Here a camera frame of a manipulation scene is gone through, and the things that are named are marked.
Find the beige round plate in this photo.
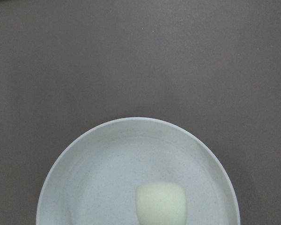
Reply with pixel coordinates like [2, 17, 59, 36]
[36, 117, 241, 225]

